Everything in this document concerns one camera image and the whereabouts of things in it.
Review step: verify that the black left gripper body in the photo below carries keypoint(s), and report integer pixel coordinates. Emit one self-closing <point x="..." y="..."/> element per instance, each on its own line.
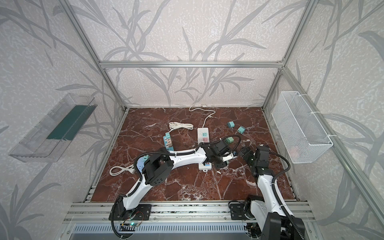
<point x="220" y="157"/>

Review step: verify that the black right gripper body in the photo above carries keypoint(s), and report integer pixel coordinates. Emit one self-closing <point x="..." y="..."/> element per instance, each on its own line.
<point x="246" y="153"/>

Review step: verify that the long white power strip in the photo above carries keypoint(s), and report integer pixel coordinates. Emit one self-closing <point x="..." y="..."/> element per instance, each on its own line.
<point x="203" y="137"/>

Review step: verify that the teal power strip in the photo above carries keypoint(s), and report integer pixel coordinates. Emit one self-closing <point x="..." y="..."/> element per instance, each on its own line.
<point x="165" y="142"/>

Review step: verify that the green charger plug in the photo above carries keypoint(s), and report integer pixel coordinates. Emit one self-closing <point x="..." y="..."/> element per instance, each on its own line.
<point x="229" y="140"/>

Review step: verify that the pink charger plug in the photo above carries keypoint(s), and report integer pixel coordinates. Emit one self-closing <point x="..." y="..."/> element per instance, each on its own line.
<point x="169" y="143"/>

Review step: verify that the light blue square socket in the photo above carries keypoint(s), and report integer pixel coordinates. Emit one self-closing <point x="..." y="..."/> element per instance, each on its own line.
<point x="140" y="164"/>

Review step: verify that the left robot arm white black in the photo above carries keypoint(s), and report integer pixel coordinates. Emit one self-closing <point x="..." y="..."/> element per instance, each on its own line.
<point x="153" y="169"/>

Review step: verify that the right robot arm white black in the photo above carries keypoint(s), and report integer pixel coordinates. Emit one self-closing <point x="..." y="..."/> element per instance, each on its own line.
<point x="276" y="221"/>

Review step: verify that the coiled white cable teal strip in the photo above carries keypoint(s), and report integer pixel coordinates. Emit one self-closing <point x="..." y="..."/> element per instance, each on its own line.
<point x="176" y="125"/>

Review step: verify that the white wire mesh basket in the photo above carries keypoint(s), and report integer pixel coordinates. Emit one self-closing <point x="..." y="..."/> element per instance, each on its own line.
<point x="302" y="133"/>

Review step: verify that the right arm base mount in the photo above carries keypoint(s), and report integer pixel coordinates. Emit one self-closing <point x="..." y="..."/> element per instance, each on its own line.
<point x="238" y="212"/>

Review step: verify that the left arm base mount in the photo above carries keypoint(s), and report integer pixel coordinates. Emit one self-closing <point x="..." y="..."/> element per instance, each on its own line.
<point x="141" y="213"/>

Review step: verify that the aluminium frame rail front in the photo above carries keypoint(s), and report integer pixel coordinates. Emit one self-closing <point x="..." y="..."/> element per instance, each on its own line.
<point x="161" y="212"/>

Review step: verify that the clear plastic wall tray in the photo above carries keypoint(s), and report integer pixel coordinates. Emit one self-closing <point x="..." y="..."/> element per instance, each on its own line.
<point x="50" y="138"/>

